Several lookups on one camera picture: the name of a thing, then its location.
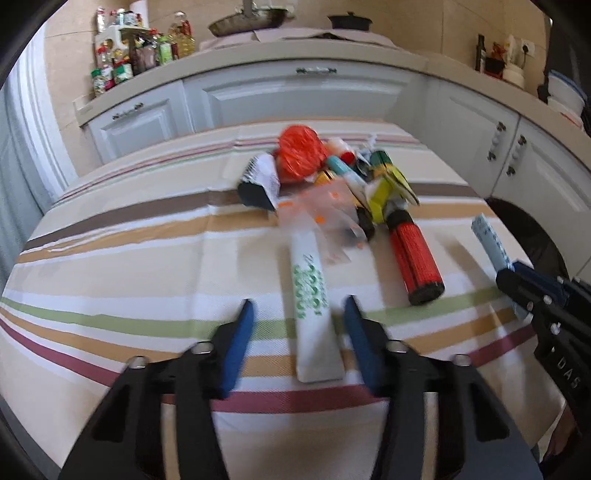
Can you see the white kitchen cabinets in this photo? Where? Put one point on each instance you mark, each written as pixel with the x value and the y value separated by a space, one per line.
pixel 258 101

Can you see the group of condiment bottles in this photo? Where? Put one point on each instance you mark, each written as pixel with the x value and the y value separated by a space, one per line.
pixel 124 50

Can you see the small black cylinder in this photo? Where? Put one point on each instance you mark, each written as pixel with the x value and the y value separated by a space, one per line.
pixel 365 226

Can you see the pale pink stove cover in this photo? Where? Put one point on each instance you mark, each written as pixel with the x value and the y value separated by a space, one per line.
pixel 286 37

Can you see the beige kitchen countertop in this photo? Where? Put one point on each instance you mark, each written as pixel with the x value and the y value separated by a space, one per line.
pixel 277 54

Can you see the black trash bin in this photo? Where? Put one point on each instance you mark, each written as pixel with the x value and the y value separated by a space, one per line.
pixel 531 230

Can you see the teal white tube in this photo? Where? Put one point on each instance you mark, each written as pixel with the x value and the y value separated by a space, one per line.
pixel 338 165

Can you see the white pink wrapper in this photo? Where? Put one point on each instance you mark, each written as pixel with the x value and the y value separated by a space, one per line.
pixel 337 146

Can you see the white blue foil packet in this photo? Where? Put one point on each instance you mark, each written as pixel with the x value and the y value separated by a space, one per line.
pixel 261 177

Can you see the white door frame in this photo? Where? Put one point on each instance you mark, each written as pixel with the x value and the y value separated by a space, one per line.
pixel 27 138

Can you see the dark oil bottle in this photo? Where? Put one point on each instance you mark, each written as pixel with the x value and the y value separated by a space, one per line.
pixel 480 53

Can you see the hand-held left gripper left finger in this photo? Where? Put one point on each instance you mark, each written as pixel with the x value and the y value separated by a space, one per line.
pixel 240 337

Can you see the white jar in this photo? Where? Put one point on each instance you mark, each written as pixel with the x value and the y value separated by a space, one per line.
pixel 513 76

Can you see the yellow green carton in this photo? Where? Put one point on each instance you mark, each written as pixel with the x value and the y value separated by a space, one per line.
pixel 381 198

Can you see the red ribbed cylinder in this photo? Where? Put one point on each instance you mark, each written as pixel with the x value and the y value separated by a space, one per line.
pixel 415 258

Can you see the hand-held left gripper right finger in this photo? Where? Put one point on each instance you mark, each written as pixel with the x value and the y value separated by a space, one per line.
pixel 362 341

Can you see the white wall socket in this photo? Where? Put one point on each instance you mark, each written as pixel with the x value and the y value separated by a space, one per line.
pixel 530 48

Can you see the black cooking pot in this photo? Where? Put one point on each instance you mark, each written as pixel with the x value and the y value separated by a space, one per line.
pixel 348 21

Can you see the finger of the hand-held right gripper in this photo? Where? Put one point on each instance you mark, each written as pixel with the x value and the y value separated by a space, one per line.
pixel 521 288
pixel 540 279

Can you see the white paper bag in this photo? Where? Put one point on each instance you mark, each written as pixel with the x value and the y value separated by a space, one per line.
pixel 511 48

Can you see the red plastic bag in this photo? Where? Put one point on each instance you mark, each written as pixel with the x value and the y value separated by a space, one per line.
pixel 300 152

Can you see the light blue sachet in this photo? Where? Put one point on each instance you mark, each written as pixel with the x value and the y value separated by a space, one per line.
pixel 489 240

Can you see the black wok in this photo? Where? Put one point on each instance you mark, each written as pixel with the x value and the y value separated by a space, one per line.
pixel 244 23

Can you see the stack of white containers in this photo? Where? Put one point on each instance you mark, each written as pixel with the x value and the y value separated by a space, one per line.
pixel 565 94

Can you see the red black kitchen jar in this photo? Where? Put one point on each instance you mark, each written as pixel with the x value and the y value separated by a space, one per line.
pixel 495 62

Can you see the striped tablecloth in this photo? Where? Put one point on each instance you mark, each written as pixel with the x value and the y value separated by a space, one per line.
pixel 138 277

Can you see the person's right hand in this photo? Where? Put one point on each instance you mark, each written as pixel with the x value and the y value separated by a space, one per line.
pixel 563 434

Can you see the silver sachet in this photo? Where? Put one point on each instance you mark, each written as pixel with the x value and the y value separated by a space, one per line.
pixel 365 147

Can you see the white paper towel roll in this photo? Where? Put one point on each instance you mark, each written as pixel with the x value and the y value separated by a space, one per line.
pixel 138 11

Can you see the clear wrapper with orange dots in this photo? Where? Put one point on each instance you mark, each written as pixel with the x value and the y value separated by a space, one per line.
pixel 318 207

